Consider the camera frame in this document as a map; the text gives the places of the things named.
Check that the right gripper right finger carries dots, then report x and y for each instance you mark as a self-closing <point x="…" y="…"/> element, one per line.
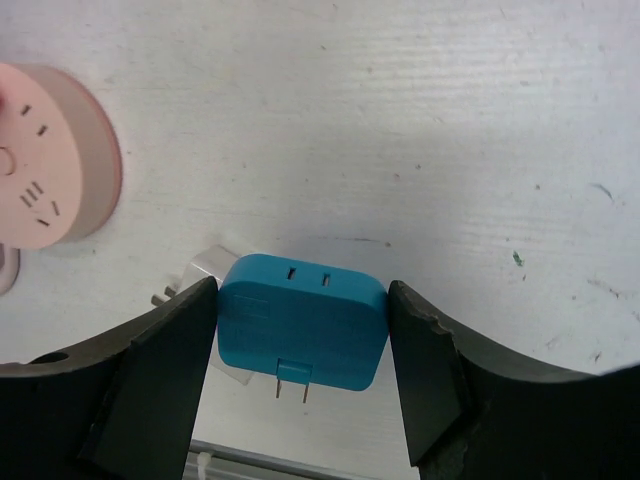
<point x="475" y="409"/>

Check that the white grey charger plug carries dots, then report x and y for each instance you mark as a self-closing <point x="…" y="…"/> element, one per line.
<point x="216" y="262"/>

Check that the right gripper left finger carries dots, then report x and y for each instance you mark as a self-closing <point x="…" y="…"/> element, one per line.
<point x="119" y="405"/>

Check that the aluminium rail frame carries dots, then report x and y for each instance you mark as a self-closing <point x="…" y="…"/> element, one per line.
<point x="213" y="461"/>

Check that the blue charger plug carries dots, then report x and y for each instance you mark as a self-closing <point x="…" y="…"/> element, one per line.
<point x="302" y="322"/>

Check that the pink round power strip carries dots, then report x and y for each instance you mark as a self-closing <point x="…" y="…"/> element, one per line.
<point x="61" y="166"/>

